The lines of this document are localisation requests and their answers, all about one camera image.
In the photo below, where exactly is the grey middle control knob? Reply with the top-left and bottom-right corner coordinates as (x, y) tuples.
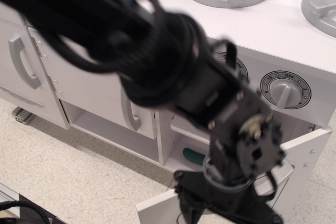
(215, 51), (248, 80)

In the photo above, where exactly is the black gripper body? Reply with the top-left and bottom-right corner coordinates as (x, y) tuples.
(174, 170), (284, 223)

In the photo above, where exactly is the grey control knob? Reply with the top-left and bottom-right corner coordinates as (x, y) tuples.
(260, 70), (311, 110)
(215, 51), (248, 80)

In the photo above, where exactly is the silver stove burner right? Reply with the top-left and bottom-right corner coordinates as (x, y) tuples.
(301, 0), (335, 37)

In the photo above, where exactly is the white oven door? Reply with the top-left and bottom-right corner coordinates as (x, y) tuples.
(136, 127), (332, 223)

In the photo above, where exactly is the white cabinet door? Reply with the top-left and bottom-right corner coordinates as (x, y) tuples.
(28, 28), (156, 139)

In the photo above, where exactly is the white left fridge door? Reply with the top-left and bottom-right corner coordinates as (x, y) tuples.
(1, 7), (68, 129)

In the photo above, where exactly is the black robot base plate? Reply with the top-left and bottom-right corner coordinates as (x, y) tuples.
(0, 194), (66, 224)

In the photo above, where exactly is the silver fridge door handle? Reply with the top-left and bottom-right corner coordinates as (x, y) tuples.
(8, 35), (41, 90)

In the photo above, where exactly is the green toy cucumber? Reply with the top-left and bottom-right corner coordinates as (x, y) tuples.
(183, 148), (205, 166)

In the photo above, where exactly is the aluminium frame rail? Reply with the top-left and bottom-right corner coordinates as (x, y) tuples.
(12, 107), (35, 125)

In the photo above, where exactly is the grey right control knob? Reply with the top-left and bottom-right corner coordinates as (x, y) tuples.
(260, 70), (311, 110)

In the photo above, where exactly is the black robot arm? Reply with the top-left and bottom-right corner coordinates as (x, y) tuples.
(1, 0), (285, 223)

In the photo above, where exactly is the silver cabinet door handle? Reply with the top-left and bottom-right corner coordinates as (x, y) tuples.
(121, 98), (141, 132)

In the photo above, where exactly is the white toy kitchen unit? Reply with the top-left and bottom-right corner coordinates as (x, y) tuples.
(0, 0), (336, 183)

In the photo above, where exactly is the silver oven door handle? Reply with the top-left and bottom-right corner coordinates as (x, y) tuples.
(254, 159), (294, 196)

